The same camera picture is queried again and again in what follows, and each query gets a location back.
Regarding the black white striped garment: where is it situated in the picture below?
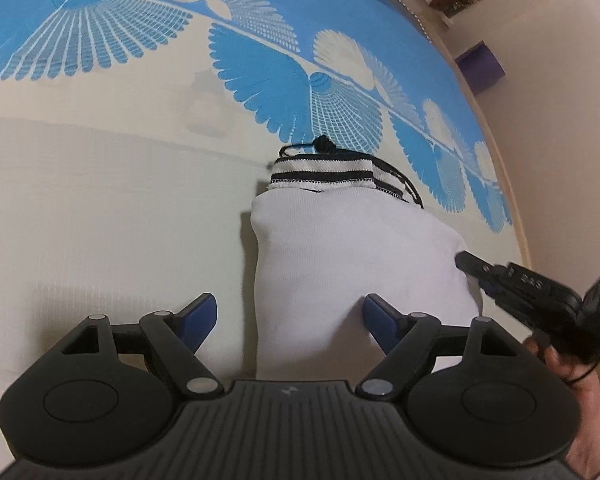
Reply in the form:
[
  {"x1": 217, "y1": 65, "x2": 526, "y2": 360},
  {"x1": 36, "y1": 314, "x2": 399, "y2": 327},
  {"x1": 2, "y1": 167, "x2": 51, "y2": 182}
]
[{"x1": 250, "y1": 136, "x2": 482, "y2": 382}]

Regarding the person's right hand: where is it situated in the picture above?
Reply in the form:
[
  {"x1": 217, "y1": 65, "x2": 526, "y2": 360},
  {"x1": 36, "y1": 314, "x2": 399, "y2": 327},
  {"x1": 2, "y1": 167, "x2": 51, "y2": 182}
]
[{"x1": 524, "y1": 337, "x2": 600, "y2": 479}]

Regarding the purple box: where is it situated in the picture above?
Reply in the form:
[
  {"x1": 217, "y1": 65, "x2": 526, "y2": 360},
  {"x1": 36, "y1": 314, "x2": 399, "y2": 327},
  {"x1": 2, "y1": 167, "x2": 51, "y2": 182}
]
[{"x1": 455, "y1": 41, "x2": 506, "y2": 96}]

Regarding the blue white patterned bedsheet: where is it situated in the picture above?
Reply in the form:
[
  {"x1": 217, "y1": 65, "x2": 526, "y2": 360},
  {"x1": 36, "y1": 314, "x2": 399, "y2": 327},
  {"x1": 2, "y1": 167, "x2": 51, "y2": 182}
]
[{"x1": 0, "y1": 0, "x2": 531, "y2": 461}]

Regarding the wooden bed frame edge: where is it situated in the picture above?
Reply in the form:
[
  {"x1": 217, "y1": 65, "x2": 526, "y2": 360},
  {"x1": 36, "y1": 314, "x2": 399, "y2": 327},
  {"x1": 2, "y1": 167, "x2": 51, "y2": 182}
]
[{"x1": 414, "y1": 14, "x2": 533, "y2": 268}]

